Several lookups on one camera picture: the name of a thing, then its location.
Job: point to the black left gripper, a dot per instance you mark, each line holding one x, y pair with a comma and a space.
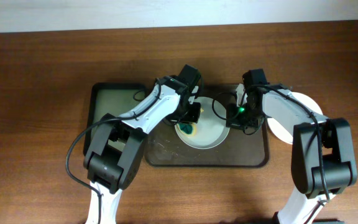
176, 117

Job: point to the grey plate with red stain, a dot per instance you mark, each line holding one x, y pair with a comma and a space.
210, 130

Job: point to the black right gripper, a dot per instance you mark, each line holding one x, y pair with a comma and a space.
232, 122

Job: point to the yellow green sponge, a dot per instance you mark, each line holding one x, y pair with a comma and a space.
188, 129

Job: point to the dark brown serving tray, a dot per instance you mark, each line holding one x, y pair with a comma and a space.
239, 149

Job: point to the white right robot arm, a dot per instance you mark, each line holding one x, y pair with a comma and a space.
323, 163

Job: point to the cream white plate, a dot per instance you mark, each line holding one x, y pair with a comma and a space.
283, 129

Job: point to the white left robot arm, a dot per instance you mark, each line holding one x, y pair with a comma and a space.
116, 149

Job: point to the black tray with water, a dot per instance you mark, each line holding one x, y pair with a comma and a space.
113, 98

